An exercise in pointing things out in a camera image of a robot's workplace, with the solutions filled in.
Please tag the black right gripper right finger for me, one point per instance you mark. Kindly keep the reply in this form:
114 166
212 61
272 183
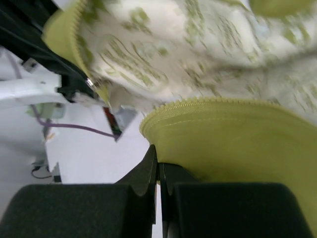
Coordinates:
193 209

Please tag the olive green hooded jacket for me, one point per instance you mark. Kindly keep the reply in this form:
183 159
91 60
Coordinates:
228 88

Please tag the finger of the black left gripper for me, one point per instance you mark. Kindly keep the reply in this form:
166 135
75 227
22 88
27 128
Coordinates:
21 28

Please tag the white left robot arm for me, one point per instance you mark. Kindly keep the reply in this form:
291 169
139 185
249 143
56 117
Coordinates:
32 91

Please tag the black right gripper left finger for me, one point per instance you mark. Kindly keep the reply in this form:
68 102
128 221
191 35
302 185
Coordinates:
125 209

